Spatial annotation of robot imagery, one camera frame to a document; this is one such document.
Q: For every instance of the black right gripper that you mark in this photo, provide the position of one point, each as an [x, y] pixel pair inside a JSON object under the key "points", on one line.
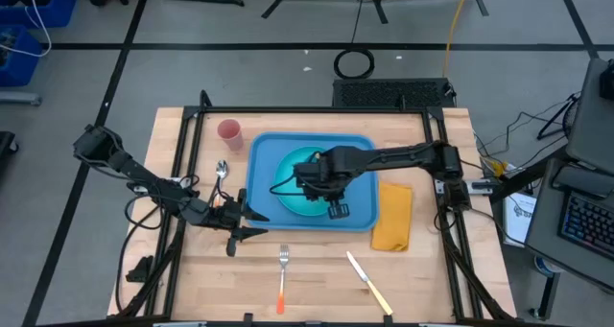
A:
{"points": [[319, 180]]}

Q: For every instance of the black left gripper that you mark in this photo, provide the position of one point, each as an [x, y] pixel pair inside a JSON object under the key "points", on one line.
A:
{"points": [[220, 217]]}

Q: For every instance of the teal plate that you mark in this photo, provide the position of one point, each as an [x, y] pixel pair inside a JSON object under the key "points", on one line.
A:
{"points": [[288, 202]]}

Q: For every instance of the blue plastic tray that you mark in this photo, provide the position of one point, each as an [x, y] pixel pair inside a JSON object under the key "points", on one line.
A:
{"points": [[268, 154]]}

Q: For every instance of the yellow cloth napkin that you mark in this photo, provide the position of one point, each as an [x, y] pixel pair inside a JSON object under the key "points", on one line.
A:
{"points": [[393, 217]]}

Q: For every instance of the pink cup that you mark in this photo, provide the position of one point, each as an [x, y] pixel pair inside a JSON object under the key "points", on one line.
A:
{"points": [[229, 129]]}

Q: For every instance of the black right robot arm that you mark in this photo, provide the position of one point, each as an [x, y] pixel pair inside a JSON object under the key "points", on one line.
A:
{"points": [[398, 155]]}

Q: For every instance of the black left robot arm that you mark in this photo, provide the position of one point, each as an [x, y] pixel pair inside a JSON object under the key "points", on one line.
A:
{"points": [[139, 173]]}

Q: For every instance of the black perforated computer case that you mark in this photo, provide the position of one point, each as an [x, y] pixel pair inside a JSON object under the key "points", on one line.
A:
{"points": [[384, 93]]}

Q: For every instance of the white paper sheet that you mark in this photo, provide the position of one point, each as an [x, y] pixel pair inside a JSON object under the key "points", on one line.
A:
{"points": [[520, 221]]}

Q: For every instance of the grey desk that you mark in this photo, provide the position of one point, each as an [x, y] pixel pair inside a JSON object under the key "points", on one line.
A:
{"points": [[547, 231]]}

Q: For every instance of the black floor stand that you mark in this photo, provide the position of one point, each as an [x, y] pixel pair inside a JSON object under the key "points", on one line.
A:
{"points": [[555, 120]]}

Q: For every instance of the black wrist rest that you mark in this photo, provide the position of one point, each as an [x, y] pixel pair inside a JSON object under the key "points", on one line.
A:
{"points": [[575, 178]]}

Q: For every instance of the grey bar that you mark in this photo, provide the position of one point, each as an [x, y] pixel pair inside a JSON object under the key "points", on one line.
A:
{"points": [[19, 99]]}

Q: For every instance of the black backlit keyboard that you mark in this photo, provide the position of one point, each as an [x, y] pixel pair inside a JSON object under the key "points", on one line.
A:
{"points": [[590, 221]]}

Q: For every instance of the blue plastic storage bin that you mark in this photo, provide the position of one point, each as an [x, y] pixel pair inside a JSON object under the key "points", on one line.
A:
{"points": [[62, 10], [24, 68]]}

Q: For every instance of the grey monitor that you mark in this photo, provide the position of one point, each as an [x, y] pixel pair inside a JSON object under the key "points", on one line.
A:
{"points": [[592, 125]]}

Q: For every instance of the black rig frame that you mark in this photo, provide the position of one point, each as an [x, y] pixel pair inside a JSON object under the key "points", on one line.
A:
{"points": [[312, 109]]}

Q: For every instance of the black bracket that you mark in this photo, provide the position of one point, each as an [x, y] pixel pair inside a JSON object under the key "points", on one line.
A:
{"points": [[141, 272]]}

